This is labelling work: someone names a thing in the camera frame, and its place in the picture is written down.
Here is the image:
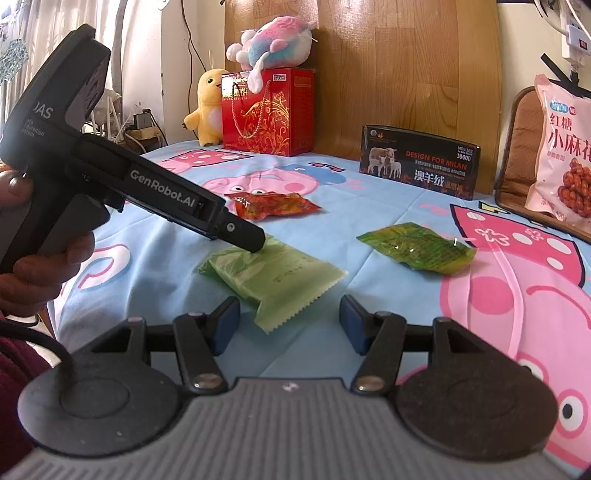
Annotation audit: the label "person's left hand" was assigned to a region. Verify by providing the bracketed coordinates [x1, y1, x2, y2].
[0, 166, 95, 319]

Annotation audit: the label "brown seat cushion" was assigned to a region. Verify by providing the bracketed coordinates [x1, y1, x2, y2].
[494, 86, 591, 241]

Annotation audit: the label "yellow plush toy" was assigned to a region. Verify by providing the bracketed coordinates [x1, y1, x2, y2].
[183, 68, 230, 147]

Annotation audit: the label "printed cartoon pig blanket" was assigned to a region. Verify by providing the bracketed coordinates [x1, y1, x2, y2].
[46, 141, 591, 480]

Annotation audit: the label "green pastry packet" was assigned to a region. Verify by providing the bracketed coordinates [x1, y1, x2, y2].
[198, 235, 348, 335]

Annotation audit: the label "wooden headboard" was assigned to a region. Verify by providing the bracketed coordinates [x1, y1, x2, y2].
[224, 0, 504, 195]

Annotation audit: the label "red snack packet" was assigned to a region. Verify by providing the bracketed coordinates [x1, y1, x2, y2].
[225, 191, 322, 220]

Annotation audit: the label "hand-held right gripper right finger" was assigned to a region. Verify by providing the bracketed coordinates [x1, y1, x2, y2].
[339, 295, 502, 395]

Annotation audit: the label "red gift bag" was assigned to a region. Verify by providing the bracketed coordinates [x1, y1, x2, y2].
[221, 67, 315, 158]

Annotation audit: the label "green translucent snack packet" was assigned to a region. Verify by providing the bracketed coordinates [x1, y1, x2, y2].
[356, 222, 477, 276]

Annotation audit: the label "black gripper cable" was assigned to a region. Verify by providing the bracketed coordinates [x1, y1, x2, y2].
[0, 318, 79, 386]

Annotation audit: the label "black cardboard box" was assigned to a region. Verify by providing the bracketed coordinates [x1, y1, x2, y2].
[359, 124, 482, 200]

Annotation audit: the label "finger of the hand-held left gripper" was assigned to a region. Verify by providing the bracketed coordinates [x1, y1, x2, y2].
[216, 215, 267, 254]

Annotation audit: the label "large pink snack bag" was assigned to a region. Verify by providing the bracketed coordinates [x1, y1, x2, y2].
[525, 74, 591, 245]

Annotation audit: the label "pastel plush toy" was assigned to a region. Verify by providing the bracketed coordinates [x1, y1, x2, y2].
[226, 16, 319, 93]

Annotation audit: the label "black wall cable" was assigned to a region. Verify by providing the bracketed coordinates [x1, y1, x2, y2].
[178, 0, 195, 116]

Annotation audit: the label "white cable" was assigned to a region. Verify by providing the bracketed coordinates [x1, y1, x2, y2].
[536, 0, 591, 38]

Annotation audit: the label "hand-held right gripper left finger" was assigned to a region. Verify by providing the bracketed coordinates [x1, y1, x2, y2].
[90, 296, 242, 395]

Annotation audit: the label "black tape strips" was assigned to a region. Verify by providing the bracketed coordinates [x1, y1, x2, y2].
[540, 53, 591, 100]

